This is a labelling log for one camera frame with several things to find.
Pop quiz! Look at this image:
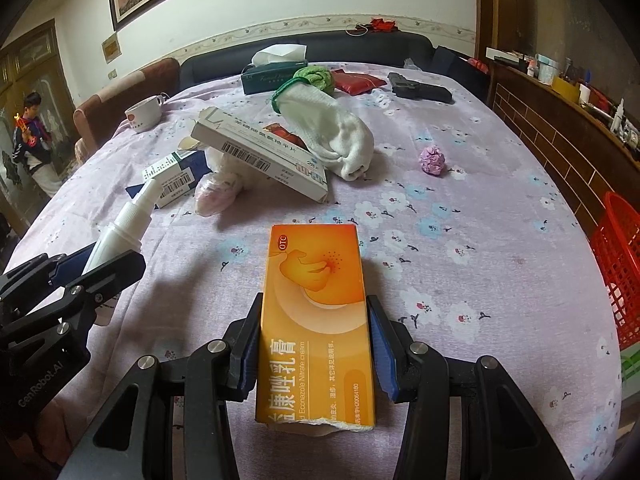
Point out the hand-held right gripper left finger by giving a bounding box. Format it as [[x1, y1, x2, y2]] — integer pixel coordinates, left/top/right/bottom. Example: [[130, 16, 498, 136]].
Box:
[[70, 292, 264, 480]]

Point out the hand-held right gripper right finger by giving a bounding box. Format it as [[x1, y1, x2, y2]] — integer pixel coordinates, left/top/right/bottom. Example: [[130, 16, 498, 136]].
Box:
[[367, 295, 576, 480]]

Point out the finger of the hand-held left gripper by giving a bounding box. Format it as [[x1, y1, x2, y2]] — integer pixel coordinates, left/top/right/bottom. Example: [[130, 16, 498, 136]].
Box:
[[0, 242, 101, 307], [0, 251, 147, 361]]

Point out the white spray bottle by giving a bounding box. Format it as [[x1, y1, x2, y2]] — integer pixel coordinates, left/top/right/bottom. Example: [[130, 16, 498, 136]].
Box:
[[81, 177, 174, 327]]

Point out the orange medicine box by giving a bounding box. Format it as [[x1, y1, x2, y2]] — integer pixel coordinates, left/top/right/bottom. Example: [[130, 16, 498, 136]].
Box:
[[255, 223, 374, 434]]

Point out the red plastic basket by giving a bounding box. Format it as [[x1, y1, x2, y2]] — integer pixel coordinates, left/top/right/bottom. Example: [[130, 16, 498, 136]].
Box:
[[589, 190, 640, 350]]

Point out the blue white medicine box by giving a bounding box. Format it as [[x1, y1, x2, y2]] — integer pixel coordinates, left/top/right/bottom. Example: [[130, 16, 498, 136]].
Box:
[[125, 152, 212, 209]]

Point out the pink white plastic bag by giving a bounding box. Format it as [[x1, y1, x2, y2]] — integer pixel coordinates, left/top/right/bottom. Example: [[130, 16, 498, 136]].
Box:
[[194, 152, 247, 219]]

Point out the floral purple tablecloth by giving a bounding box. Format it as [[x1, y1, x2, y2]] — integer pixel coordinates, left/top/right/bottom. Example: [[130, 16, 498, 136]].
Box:
[[0, 62, 627, 480]]

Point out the white cup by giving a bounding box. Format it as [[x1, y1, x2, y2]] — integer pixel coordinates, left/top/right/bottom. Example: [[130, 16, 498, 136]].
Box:
[[124, 92, 169, 134]]

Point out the brown chair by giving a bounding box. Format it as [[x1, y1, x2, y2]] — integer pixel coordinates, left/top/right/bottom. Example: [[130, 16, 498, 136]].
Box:
[[73, 57, 181, 154]]

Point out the wooden door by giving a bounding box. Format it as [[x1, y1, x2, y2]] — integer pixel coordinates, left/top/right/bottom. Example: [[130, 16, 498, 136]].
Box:
[[0, 24, 77, 241]]

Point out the purple crumpled paper ball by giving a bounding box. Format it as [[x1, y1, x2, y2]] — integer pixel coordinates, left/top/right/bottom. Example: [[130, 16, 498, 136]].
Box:
[[418, 144, 446, 177]]

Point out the red printed packet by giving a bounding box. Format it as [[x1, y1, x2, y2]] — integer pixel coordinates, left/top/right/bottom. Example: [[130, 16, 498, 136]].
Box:
[[264, 122, 307, 149]]

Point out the white work glove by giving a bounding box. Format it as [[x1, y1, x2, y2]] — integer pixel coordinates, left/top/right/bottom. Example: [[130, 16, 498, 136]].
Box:
[[271, 77, 376, 182]]

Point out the black sofa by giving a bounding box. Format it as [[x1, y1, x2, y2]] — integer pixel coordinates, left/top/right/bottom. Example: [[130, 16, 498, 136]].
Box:
[[178, 29, 434, 97]]

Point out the dark green tissue box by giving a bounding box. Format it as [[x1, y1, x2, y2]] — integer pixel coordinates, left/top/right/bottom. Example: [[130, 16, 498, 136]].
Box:
[[240, 45, 309, 95]]

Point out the black toy pistol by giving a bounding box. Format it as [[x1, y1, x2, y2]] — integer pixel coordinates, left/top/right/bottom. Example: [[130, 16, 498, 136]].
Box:
[[388, 72, 453, 105]]

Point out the red pouch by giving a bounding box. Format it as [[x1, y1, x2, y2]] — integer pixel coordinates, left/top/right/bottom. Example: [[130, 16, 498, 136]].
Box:
[[330, 70, 387, 96]]

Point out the green cloth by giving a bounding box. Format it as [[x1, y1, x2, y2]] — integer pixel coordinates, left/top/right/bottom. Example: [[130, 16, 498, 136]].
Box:
[[293, 64, 334, 92]]

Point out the yellow container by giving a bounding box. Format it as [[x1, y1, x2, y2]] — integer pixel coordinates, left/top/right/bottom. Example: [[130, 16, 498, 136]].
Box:
[[552, 75, 581, 99]]

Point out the light blue box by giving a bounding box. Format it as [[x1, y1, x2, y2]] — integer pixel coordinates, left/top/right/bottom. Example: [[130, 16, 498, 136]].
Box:
[[534, 54, 562, 86]]

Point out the wall sticker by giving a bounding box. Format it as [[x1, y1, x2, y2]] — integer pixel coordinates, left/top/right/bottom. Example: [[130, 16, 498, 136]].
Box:
[[101, 32, 121, 64]]

